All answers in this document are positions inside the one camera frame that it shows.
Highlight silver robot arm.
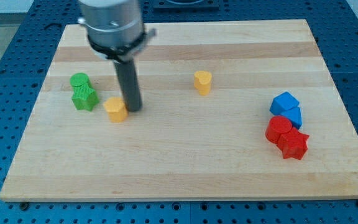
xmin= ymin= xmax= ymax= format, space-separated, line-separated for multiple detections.
xmin=78 ymin=0 xmax=157 ymax=63

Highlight yellow heart block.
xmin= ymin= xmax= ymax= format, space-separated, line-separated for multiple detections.
xmin=194 ymin=70 xmax=213 ymax=96

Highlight yellow pentagon block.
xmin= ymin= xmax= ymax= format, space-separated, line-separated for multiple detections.
xmin=103 ymin=97 xmax=128 ymax=123

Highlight wooden board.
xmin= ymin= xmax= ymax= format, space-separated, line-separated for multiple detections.
xmin=0 ymin=19 xmax=358 ymax=202

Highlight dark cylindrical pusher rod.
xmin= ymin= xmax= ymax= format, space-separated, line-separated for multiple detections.
xmin=114 ymin=60 xmax=142 ymax=112

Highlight green star block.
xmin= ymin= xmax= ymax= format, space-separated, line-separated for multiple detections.
xmin=71 ymin=84 xmax=99 ymax=111

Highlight red cylinder block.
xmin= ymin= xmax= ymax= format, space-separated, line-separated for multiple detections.
xmin=265 ymin=115 xmax=293 ymax=144

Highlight green cylinder block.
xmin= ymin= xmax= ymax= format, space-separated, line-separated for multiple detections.
xmin=70 ymin=73 xmax=90 ymax=88

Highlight blue cube block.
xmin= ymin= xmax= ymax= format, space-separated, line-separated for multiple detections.
xmin=269 ymin=91 xmax=300 ymax=115

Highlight blue triangle block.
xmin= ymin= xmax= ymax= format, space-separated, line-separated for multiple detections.
xmin=281 ymin=107 xmax=303 ymax=129

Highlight red star block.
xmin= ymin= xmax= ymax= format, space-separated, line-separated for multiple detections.
xmin=277 ymin=128 xmax=310 ymax=160

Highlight black cable tie clamp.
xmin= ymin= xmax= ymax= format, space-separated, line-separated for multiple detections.
xmin=87 ymin=32 xmax=147 ymax=63

